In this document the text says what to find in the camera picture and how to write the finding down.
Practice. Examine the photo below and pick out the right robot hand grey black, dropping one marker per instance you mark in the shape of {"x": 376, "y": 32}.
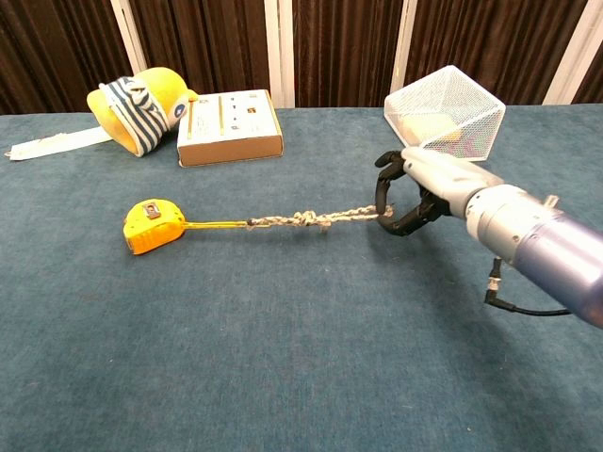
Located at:
{"x": 443, "y": 176}

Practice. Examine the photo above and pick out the pastel coloured item in basket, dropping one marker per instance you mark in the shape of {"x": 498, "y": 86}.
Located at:
{"x": 464, "y": 148}

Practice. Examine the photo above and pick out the pale yellow sponge block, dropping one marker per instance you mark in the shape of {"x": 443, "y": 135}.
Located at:
{"x": 428, "y": 127}

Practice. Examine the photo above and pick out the dark brown curtain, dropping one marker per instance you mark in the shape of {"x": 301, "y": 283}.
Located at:
{"x": 348, "y": 47}

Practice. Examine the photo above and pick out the white cardboard box gold stripes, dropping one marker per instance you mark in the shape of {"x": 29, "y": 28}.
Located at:
{"x": 235, "y": 117}

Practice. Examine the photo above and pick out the yellow plush toy striped band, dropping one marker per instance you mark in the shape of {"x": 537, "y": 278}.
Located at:
{"x": 162, "y": 89}

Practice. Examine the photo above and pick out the white paper tag strip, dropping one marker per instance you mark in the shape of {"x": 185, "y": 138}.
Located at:
{"x": 56, "y": 143}

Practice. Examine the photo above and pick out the white frame post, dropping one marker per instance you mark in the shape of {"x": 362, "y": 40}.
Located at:
{"x": 403, "y": 47}
{"x": 280, "y": 52}
{"x": 572, "y": 52}
{"x": 128, "y": 33}

